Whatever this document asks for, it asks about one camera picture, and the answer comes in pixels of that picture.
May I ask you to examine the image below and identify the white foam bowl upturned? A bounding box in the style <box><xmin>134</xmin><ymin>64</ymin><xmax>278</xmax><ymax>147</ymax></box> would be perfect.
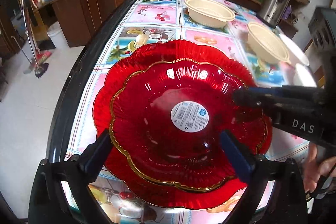
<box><xmin>293</xmin><ymin>63</ymin><xmax>317</xmax><ymax>88</ymax></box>

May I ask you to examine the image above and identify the white foam bowl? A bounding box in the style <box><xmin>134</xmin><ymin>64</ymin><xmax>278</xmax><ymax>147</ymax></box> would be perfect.
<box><xmin>279</xmin><ymin>34</ymin><xmax>309</xmax><ymax>67</ymax></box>

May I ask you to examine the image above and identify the beige plastic bowl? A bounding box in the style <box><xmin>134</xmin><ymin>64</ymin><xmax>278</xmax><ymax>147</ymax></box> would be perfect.
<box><xmin>185</xmin><ymin>0</ymin><xmax>235</xmax><ymax>28</ymax></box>
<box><xmin>247</xmin><ymin>22</ymin><xmax>291</xmax><ymax>64</ymax></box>

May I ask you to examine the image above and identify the gold-rimmed red glass plate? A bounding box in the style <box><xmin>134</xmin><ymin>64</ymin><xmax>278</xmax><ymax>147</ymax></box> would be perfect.
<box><xmin>110</xmin><ymin>59</ymin><xmax>272</xmax><ymax>193</ymax></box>

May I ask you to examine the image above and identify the large red glass plate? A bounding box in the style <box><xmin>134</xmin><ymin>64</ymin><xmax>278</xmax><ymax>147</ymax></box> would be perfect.
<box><xmin>93</xmin><ymin>40</ymin><xmax>272</xmax><ymax>210</ymax></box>

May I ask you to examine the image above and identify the person's right hand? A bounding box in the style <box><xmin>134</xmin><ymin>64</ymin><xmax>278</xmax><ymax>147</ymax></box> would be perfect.
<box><xmin>303</xmin><ymin>142</ymin><xmax>336</xmax><ymax>192</ymax></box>

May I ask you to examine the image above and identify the broom with red bristles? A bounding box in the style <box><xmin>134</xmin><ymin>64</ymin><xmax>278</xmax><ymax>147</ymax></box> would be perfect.
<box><xmin>21</xmin><ymin>0</ymin><xmax>53</xmax><ymax>67</ymax></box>

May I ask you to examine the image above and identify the stainless steel thermos jug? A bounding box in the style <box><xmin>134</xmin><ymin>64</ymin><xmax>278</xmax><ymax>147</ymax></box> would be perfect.
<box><xmin>257</xmin><ymin>0</ymin><xmax>290</xmax><ymax>28</ymax></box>

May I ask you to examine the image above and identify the floral patterned tablecloth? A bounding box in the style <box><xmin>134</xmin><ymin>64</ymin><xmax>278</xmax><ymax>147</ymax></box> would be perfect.
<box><xmin>64</xmin><ymin>0</ymin><xmax>299</xmax><ymax>223</ymax></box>

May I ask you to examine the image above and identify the white plastic bucket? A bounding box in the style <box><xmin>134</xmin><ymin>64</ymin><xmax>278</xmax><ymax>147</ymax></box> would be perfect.
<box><xmin>47</xmin><ymin>21</ymin><xmax>69</xmax><ymax>49</ymax></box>

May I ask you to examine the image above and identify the mop with metal handle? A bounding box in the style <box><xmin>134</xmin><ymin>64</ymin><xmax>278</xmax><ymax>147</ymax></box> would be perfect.
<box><xmin>11</xmin><ymin>0</ymin><xmax>50</xmax><ymax>79</ymax></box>

